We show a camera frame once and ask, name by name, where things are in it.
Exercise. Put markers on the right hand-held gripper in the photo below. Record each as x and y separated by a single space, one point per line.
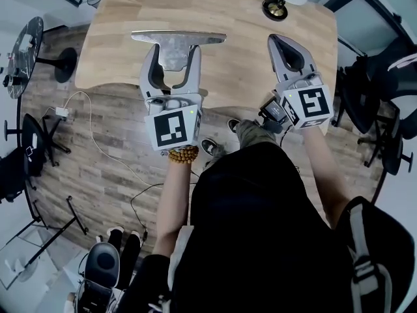
312 104

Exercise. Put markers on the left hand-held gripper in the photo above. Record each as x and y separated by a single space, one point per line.
171 129

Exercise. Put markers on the grey metal plate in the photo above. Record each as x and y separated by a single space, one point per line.
174 49

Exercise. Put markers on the person's right forearm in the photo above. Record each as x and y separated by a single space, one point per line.
325 174

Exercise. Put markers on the person's left forearm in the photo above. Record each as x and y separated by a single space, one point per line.
172 201

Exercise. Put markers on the black box device with label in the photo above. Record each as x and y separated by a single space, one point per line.
273 109

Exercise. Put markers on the person's left shoe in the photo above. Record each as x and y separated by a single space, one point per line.
208 145

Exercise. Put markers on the person's shoe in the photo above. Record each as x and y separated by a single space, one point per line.
233 125
208 145

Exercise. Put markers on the person's right shoe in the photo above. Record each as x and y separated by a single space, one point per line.
233 125

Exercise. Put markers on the person's camouflage trousers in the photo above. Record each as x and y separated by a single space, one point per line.
254 134

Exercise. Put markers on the black office chair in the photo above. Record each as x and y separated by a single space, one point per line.
361 109
14 178
34 139
399 148

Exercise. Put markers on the black bag with white stripes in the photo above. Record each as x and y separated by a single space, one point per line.
391 77

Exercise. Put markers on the white power adapter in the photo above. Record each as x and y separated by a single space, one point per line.
62 111

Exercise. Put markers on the round black table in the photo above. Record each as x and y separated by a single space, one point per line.
27 54

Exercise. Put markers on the small white box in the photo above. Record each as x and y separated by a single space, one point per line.
25 42

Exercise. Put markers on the dark bottle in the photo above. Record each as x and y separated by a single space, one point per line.
10 81

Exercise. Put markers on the person's black shirt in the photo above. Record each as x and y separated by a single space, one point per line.
254 240

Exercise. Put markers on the gray and black device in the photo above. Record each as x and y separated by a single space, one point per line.
102 262

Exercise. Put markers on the white standing fan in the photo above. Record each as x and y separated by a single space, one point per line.
21 267

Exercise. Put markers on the black metal frame stand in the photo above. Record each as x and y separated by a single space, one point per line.
45 227

